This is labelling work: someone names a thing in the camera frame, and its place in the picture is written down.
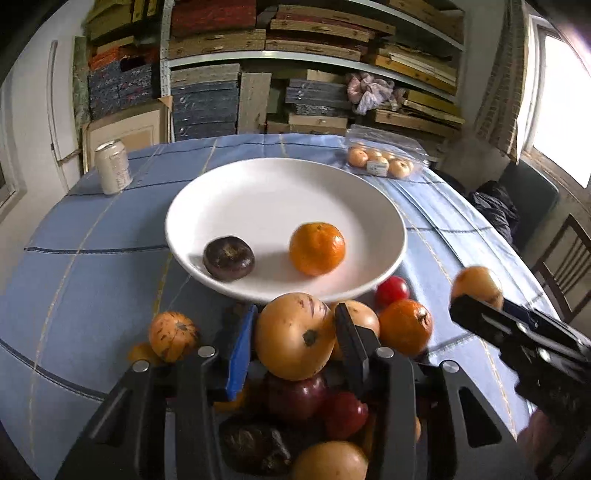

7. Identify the dark red plum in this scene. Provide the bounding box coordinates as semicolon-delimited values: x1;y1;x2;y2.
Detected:
264;374;328;421

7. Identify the window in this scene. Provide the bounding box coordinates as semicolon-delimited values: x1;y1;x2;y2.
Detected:
518;13;590;199

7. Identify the white oval plate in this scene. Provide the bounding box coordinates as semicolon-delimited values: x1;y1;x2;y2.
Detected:
164;158;407;304

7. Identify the dark clothing pile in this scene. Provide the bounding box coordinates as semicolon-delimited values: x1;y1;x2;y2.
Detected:
468;180;520;245

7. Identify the orange mandarin on plate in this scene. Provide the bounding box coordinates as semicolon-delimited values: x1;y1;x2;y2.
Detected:
288;222;346;277

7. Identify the small striped orange fruit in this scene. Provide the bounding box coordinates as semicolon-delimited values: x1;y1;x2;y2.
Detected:
148;311;200;363

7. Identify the cardboard picture frame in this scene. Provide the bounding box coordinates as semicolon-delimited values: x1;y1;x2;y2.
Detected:
81;96;173;174

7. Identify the small yellow fruit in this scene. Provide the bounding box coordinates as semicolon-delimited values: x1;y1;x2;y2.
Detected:
450;266;504;309

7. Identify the blue checked tablecloth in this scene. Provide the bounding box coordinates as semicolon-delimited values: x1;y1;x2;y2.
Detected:
1;134;554;479

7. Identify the large yellow-orange persimmon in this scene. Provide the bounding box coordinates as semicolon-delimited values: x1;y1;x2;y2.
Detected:
253;292;337;381

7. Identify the wooden chair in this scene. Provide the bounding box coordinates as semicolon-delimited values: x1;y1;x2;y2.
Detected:
533;214;590;323

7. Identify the metal storage shelf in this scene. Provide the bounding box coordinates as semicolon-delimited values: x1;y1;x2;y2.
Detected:
74;1;465;140

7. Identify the dark purple mangosteen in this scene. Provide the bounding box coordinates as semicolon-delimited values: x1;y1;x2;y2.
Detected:
202;236;256;281

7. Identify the red cherry tomato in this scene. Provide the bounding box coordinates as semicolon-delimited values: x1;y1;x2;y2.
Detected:
375;276;410;308

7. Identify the pink crumpled cloth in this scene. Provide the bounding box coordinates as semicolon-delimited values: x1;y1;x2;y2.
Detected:
346;72;408;116

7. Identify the white drink can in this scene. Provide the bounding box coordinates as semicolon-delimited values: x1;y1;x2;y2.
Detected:
94;139;132;196

